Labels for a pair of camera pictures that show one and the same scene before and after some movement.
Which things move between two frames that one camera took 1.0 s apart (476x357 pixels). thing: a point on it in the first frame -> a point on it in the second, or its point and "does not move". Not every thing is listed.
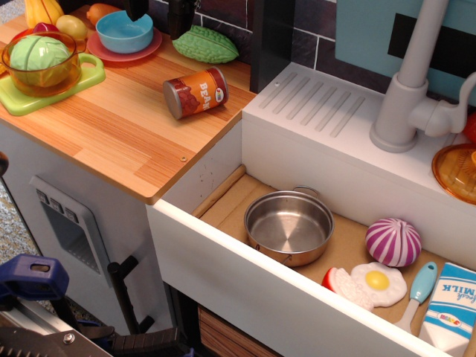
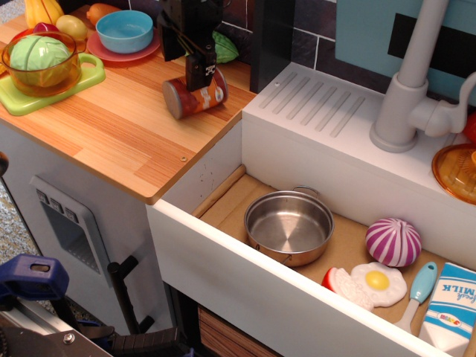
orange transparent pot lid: x=454 y=169 does not move
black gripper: x=181 y=17 -> x=196 y=21
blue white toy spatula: x=423 y=285 does not move
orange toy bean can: x=196 y=92 does not move
